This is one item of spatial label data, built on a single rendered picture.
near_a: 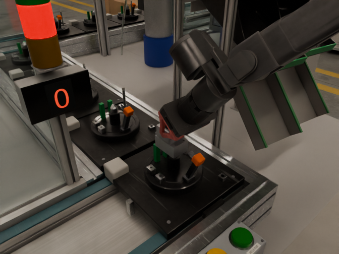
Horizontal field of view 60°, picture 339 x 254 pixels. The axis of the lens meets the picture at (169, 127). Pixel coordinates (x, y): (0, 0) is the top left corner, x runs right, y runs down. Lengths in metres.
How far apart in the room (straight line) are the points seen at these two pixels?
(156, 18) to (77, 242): 1.10
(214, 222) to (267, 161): 0.39
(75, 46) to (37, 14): 1.26
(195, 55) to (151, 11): 1.03
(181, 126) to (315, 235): 0.44
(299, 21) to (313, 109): 0.56
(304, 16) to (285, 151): 0.64
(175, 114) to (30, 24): 0.28
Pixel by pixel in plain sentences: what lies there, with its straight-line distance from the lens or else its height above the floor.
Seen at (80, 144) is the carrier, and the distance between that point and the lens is 0.84.
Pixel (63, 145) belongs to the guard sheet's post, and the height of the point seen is 1.07.
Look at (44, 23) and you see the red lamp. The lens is 0.52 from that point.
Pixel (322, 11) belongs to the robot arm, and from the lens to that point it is 0.45.
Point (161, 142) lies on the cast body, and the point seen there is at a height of 1.07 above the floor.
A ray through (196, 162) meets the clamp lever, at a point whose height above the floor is 1.06.
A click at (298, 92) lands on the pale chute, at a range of 0.96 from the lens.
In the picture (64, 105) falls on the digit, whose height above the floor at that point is 1.19.
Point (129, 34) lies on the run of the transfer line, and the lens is 1.94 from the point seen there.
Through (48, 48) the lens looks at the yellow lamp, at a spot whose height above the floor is 1.29.
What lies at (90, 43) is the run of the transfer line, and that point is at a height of 0.92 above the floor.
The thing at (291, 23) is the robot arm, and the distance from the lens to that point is 0.45.
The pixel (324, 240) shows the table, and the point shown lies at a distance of 0.81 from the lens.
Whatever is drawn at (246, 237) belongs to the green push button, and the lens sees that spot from 0.61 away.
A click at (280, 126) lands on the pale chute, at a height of 1.01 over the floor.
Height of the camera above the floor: 1.45
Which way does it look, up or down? 34 degrees down
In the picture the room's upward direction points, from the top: straight up
